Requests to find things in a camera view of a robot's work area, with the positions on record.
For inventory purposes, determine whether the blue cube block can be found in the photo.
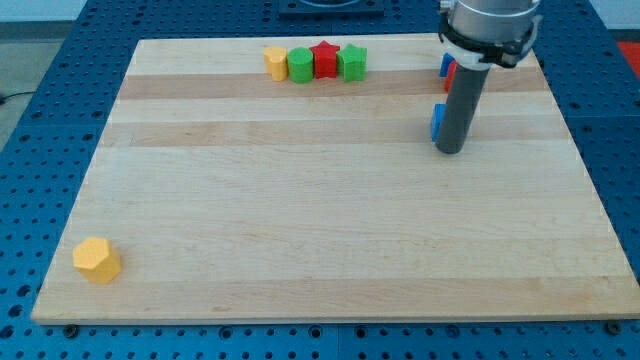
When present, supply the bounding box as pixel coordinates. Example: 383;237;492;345
430;103;446;142

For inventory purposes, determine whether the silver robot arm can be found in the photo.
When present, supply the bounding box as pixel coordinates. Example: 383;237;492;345
438;0;542;71

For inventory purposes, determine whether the blue block behind arm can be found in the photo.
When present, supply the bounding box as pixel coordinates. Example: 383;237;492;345
439;53;455;77

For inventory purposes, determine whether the red circle block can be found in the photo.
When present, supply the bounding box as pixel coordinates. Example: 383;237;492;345
444;60;457;92

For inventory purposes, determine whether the light wooden board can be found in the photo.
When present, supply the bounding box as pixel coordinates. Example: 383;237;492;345
32;34;639;325

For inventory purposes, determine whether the green cylinder block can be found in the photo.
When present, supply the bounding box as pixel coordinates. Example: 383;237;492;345
287;47;314;83

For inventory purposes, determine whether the green star block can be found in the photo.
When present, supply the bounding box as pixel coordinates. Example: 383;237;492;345
336;44;368;82

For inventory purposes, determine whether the red star block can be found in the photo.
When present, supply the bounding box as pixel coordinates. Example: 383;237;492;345
310;40;340;79

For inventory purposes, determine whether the yellow heart block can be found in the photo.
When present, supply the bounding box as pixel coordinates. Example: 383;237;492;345
263;46;289;82

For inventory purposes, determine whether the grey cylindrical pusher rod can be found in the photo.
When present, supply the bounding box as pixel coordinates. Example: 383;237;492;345
433;64;489;155

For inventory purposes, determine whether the yellow hexagon block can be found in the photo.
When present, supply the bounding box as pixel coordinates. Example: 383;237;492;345
72;237;122;284

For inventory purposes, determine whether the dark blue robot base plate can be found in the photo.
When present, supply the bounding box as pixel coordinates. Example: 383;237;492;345
278;0;385;18

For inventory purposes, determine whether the black cable on floor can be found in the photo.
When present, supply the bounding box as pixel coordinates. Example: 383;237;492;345
0;90;35;106

